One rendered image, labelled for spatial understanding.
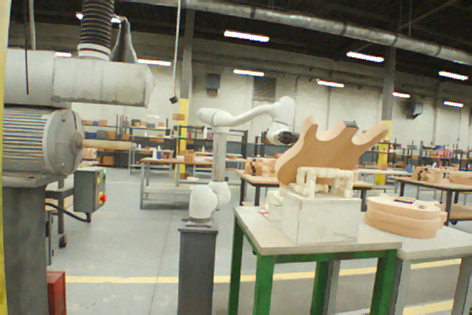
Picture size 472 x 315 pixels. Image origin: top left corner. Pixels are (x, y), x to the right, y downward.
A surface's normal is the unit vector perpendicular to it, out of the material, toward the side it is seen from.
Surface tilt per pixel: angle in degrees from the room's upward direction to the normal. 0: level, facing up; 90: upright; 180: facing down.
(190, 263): 90
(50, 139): 87
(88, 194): 90
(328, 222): 90
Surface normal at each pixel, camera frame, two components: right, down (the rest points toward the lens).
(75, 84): 0.18, 0.07
